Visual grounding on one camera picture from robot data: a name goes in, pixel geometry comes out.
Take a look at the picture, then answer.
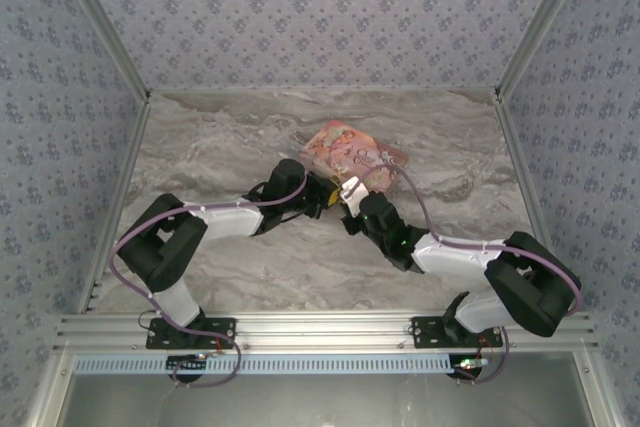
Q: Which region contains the pink illustrated wooden box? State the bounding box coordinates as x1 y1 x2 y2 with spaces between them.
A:
299 119 409 193

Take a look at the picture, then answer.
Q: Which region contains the grey metal lower panel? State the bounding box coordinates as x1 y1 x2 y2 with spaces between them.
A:
29 350 626 427

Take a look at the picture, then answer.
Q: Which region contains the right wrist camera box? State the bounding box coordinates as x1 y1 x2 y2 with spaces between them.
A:
338 176 370 218

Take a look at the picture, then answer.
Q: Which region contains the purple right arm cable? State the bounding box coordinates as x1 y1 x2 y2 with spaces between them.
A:
344 162 584 386

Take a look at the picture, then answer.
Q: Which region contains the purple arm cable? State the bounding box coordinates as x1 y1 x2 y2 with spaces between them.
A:
344 162 584 386
109 169 309 389

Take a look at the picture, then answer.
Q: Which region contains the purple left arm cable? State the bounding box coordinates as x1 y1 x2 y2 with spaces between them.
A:
109 169 309 389

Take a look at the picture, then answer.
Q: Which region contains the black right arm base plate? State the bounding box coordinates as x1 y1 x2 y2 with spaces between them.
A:
410 315 503 349

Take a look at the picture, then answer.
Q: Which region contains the aluminium front rail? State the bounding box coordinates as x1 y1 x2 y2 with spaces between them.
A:
53 310 600 352

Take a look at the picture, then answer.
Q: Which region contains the aluminium table side rail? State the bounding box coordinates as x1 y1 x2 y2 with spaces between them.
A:
77 96 152 314
493 95 572 311

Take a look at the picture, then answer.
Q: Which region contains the slotted grey cable duct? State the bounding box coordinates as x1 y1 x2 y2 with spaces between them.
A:
72 352 464 377

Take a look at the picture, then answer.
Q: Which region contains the small circuit board black mount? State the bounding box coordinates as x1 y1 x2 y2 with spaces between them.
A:
451 354 489 379
166 354 209 374

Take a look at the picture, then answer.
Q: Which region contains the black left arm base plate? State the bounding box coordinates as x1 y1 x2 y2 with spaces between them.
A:
145 317 237 350

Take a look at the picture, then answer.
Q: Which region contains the aluminium frame post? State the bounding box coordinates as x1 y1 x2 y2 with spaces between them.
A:
493 0 597 101
52 0 152 101

